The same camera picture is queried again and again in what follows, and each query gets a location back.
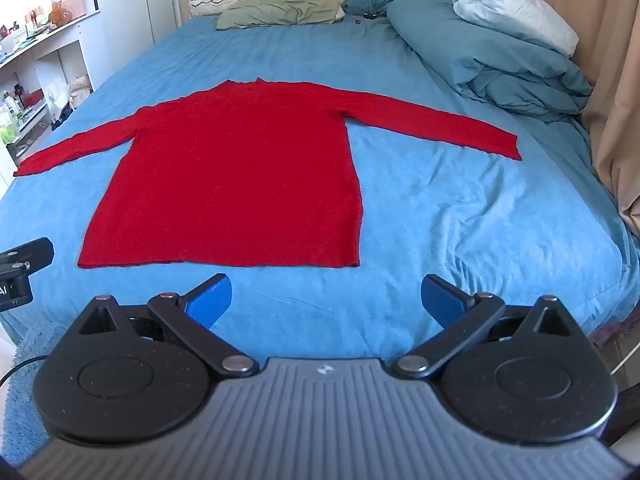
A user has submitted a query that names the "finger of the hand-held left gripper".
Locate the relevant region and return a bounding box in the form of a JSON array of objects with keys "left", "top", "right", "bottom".
[{"left": 0, "top": 237, "right": 55, "bottom": 277}]

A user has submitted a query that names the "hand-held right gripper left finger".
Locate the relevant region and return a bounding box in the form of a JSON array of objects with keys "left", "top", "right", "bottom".
[{"left": 77, "top": 274, "right": 260, "bottom": 380}]

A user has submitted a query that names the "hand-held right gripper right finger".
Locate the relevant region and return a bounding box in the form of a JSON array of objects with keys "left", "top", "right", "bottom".
[{"left": 391, "top": 274, "right": 577, "bottom": 380}]

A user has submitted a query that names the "red knit sweater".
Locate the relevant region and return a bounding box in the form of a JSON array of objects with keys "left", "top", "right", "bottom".
[{"left": 13, "top": 78, "right": 522, "bottom": 269}]

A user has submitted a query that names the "blue fluffy rug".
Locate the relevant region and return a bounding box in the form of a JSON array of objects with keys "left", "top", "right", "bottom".
[{"left": 0, "top": 325, "right": 53, "bottom": 467}]

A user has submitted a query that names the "group of toiletry bottles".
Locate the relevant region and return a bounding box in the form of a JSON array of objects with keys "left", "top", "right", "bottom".
[{"left": 0, "top": 89, "right": 27, "bottom": 146}]

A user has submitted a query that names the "white shelf unit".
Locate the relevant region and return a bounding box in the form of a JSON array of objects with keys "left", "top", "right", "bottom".
[{"left": 0, "top": 10, "right": 107, "bottom": 171}]

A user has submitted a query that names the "teal duvet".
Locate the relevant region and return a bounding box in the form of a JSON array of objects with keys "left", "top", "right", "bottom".
[{"left": 387, "top": 0, "right": 596, "bottom": 124}]

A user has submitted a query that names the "white wardrobe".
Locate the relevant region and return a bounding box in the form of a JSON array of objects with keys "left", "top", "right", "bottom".
[{"left": 92, "top": 0, "right": 191, "bottom": 59}]

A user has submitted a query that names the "beige curtain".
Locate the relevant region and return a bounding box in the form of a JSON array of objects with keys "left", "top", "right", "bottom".
[{"left": 475, "top": 0, "right": 640, "bottom": 241}]

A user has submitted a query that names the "green pillow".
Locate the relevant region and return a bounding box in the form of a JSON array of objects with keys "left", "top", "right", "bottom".
[{"left": 216, "top": 0, "right": 344, "bottom": 31}]

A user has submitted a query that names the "white pillow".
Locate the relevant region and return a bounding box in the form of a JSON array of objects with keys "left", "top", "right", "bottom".
[{"left": 452, "top": 0, "right": 580, "bottom": 58}]

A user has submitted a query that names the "black cable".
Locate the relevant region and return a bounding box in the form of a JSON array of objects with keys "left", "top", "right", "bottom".
[{"left": 0, "top": 355, "right": 48, "bottom": 386}]

